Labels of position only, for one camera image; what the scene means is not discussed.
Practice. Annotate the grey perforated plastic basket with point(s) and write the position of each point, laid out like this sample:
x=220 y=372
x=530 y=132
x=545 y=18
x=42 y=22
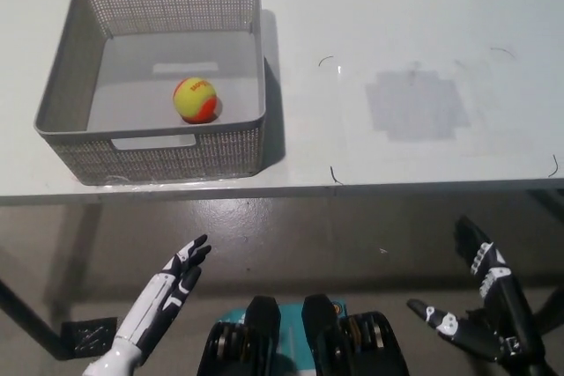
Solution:
x=176 y=160

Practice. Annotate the yellow orange tennis ball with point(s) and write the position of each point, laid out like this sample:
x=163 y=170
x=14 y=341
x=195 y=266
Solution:
x=196 y=98

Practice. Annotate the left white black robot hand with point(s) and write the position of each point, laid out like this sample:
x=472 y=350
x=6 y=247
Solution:
x=154 y=301

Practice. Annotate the grey tape patch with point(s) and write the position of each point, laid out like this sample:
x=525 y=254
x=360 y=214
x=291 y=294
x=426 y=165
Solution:
x=414 y=107

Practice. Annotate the black table foot plate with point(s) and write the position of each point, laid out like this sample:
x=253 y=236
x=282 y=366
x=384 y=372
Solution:
x=88 y=336

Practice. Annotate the black metal table leg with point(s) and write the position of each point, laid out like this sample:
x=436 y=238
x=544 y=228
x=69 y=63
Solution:
x=553 y=310
x=31 y=316

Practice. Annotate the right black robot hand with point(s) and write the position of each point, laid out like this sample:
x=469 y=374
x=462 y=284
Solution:
x=506 y=301

